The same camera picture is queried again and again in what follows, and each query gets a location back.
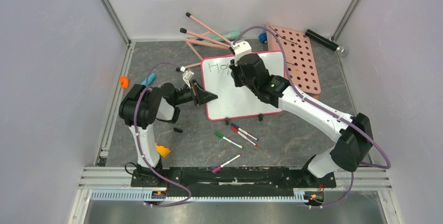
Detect pink perforated board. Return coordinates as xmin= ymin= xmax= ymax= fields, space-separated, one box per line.
xmin=265 ymin=22 xmax=321 ymax=99

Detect green whiteboard marker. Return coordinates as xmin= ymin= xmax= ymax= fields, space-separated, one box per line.
xmin=214 ymin=132 xmax=243 ymax=149

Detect teal green toy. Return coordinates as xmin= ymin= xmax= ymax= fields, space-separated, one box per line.
xmin=211 ymin=31 xmax=241 ymax=43

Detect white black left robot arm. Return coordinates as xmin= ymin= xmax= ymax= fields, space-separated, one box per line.
xmin=119 ymin=79 xmax=218 ymax=186

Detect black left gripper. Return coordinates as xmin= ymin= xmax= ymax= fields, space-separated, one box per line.
xmin=173 ymin=79 xmax=218 ymax=106

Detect purple whiteboard marker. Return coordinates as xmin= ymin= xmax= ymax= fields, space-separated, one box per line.
xmin=211 ymin=154 xmax=242 ymax=174

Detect black flashlight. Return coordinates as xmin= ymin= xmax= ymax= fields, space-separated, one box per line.
xmin=305 ymin=29 xmax=348 ymax=56

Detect blue toy marker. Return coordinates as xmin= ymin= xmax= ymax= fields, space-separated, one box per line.
xmin=141 ymin=73 xmax=156 ymax=86

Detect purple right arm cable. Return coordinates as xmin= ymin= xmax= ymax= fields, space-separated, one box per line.
xmin=232 ymin=26 xmax=392 ymax=208

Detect white cable comb strip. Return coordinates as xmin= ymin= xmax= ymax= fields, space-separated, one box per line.
xmin=90 ymin=189 xmax=307 ymax=203

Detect blue toy car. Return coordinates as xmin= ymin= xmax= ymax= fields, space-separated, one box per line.
xmin=258 ymin=32 xmax=267 ymax=44

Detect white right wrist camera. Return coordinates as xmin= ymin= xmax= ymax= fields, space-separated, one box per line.
xmin=231 ymin=40 xmax=252 ymax=65

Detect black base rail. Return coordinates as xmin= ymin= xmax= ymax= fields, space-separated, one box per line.
xmin=131 ymin=167 xmax=336 ymax=197

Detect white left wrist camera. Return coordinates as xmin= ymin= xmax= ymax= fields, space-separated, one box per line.
xmin=180 ymin=66 xmax=194 ymax=87

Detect pink easel legs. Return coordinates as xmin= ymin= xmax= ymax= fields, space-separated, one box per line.
xmin=180 ymin=12 xmax=232 ymax=68

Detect orange plastic piece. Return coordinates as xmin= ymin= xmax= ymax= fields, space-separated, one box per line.
xmin=119 ymin=76 xmax=130 ymax=89

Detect blue whiteboard marker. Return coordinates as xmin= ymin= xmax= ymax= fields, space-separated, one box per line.
xmin=230 ymin=123 xmax=258 ymax=141

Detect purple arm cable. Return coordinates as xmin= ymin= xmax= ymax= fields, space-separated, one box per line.
xmin=232 ymin=26 xmax=392 ymax=208
xmin=133 ymin=63 xmax=193 ymax=208

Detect pink framed whiteboard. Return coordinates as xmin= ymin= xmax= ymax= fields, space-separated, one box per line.
xmin=201 ymin=55 xmax=282 ymax=121

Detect red whiteboard marker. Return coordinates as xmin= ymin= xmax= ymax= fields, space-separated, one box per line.
xmin=230 ymin=126 xmax=258 ymax=147

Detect yellow orange wedge block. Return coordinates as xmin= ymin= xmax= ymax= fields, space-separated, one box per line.
xmin=156 ymin=144 xmax=171 ymax=158

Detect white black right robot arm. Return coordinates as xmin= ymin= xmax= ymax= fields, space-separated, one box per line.
xmin=229 ymin=53 xmax=373 ymax=186

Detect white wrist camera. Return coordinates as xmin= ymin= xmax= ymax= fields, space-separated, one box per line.
xmin=231 ymin=40 xmax=252 ymax=65
xmin=180 ymin=66 xmax=194 ymax=87

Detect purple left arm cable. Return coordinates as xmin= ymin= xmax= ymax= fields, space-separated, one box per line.
xmin=133 ymin=63 xmax=193 ymax=208

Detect black marker cap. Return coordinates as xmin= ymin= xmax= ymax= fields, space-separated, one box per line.
xmin=173 ymin=127 xmax=183 ymax=133

